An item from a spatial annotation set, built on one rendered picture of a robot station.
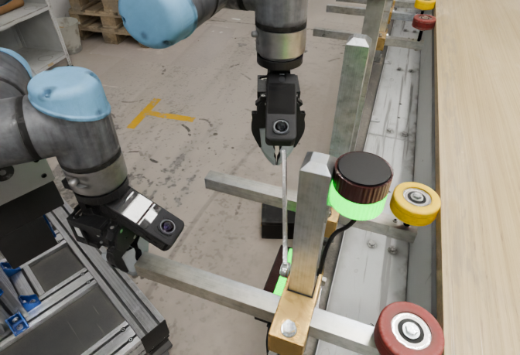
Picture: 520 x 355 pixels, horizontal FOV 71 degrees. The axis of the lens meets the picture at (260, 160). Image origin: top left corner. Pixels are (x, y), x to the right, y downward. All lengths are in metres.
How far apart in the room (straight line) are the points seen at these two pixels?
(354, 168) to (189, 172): 1.75
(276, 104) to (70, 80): 0.27
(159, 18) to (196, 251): 1.39
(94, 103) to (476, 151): 0.72
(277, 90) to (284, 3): 0.12
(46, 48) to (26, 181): 2.93
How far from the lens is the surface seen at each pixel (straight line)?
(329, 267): 0.81
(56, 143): 0.46
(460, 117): 0.97
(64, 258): 1.59
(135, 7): 0.44
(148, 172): 2.16
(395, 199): 0.68
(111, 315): 1.39
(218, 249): 1.71
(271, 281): 0.78
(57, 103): 0.44
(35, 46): 3.71
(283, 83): 0.57
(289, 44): 0.54
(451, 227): 0.68
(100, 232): 0.57
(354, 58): 0.59
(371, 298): 0.89
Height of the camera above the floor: 1.36
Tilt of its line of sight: 39 degrees down
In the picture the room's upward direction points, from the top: straight up
